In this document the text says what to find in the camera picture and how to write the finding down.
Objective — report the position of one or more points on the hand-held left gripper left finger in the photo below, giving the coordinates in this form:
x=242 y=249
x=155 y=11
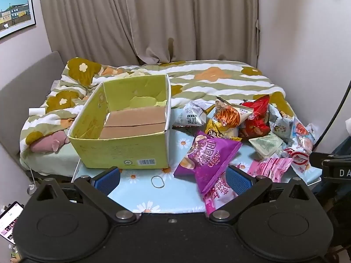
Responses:
x=107 y=180

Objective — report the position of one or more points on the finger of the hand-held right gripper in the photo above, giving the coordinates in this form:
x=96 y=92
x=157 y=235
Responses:
x=316 y=159

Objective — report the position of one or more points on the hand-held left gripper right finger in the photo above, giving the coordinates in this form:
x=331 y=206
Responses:
x=238 y=180

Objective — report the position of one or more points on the yellow-green cardboard box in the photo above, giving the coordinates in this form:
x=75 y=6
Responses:
x=120 y=149

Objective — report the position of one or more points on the pink striped snack packet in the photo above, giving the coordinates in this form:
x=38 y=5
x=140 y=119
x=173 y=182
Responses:
x=270 y=168

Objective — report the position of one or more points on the purple chip bag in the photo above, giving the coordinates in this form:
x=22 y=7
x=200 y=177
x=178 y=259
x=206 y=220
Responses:
x=208 y=156

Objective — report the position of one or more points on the white cartoon chip bag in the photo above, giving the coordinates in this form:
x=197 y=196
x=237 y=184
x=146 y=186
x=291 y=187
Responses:
x=282 y=126

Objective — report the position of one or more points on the beige orange-figure snack bag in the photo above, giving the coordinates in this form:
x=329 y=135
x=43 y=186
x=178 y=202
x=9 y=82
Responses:
x=230 y=115

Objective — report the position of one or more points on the red white snack packet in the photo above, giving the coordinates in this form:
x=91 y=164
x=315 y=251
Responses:
x=299 y=159

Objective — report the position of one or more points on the dark cloth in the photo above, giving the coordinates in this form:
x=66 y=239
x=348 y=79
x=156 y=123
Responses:
x=341 y=145

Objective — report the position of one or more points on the white red-figure snack packet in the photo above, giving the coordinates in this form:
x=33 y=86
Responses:
x=303 y=134

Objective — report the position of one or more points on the pale green snack packet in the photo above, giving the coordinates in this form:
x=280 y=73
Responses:
x=264 y=145

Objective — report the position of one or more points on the rubber band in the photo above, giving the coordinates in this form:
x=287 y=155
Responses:
x=158 y=182

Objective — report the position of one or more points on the dark yellow snack bag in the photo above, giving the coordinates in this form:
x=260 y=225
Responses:
x=215 y=133

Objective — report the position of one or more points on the red snack bag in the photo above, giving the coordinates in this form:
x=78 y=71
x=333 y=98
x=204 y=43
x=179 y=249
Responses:
x=256 y=123

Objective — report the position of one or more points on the pink plush toy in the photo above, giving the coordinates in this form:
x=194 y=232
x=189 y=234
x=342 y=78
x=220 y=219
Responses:
x=48 y=142

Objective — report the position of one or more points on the white blue snack packet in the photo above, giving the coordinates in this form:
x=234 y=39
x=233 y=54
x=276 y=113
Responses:
x=190 y=115

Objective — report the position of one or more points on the floral striped blanket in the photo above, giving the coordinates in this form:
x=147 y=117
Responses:
x=219 y=82

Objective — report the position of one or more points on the smartphone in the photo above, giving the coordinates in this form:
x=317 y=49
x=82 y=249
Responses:
x=9 y=222

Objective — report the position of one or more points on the grey bed headboard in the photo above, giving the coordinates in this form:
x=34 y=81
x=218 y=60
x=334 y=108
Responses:
x=24 y=87

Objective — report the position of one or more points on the beige curtain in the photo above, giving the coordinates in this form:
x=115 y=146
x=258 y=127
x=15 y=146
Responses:
x=148 y=16

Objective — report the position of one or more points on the framed wall poster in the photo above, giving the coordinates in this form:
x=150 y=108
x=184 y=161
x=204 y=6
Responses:
x=15 y=8

